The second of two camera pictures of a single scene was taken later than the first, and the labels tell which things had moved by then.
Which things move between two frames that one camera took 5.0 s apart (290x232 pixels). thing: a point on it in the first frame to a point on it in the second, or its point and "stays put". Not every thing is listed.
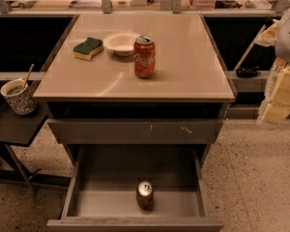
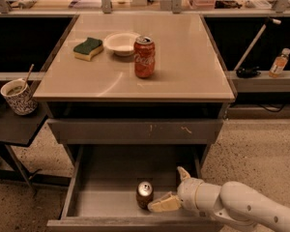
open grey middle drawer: x=101 y=191 stays put
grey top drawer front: x=136 y=130 stays put
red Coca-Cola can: x=144 y=53 stays put
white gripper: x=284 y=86 to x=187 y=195
